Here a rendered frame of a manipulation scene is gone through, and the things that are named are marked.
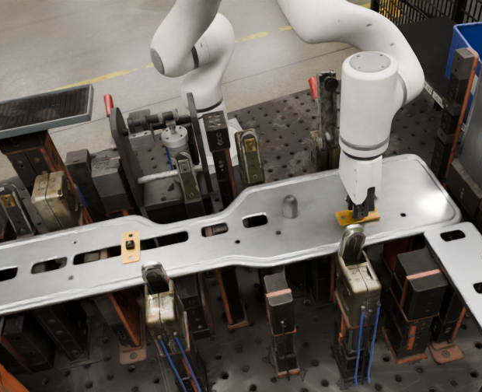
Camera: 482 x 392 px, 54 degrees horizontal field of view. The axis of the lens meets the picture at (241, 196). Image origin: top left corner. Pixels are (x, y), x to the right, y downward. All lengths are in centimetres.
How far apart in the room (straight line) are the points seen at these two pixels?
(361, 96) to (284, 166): 85
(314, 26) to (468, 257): 50
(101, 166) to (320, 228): 50
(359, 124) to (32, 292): 69
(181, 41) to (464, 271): 80
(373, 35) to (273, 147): 87
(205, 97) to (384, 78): 70
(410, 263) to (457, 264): 8
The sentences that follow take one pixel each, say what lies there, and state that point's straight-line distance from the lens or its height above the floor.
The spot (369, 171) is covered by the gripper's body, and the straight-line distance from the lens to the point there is 84.
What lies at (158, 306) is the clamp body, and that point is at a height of 104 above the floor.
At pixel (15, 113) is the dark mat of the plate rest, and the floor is 116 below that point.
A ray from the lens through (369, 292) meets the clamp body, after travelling 83.
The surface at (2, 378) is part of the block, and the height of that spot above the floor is 88.
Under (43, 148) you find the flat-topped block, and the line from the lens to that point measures 123.
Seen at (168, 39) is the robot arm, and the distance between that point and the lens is 123.
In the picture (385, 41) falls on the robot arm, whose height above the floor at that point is 134.
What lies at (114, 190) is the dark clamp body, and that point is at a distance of 111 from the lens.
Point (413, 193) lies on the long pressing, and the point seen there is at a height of 100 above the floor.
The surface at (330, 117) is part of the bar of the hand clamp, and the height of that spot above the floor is 111.
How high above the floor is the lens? 173
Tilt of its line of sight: 44 degrees down
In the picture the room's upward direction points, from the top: 9 degrees counter-clockwise
